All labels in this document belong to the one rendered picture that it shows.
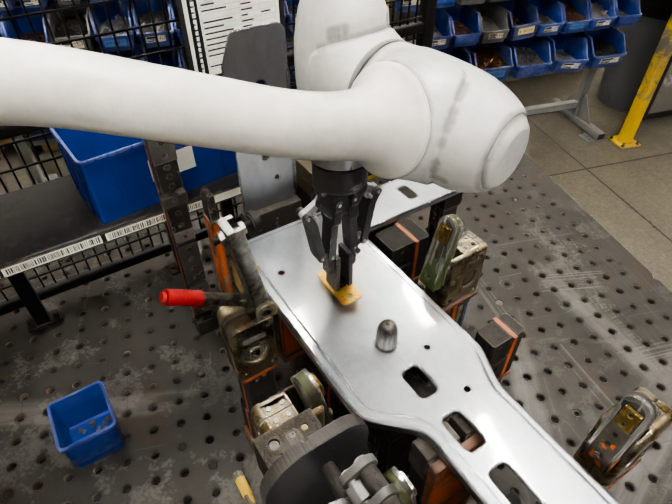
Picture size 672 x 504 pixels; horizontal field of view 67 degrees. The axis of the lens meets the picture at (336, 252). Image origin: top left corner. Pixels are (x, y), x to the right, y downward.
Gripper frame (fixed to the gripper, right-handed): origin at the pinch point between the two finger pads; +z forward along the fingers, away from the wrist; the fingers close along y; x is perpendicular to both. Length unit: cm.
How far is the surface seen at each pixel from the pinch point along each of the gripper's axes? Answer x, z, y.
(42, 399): 31, 35, -51
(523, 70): 115, 54, 188
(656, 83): 83, 68, 264
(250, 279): -1.9, -7.5, -15.4
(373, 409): -20.5, 5.3, -8.0
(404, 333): -12.8, 5.3, 3.5
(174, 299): -1.1, -8.8, -25.2
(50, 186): 52, 3, -34
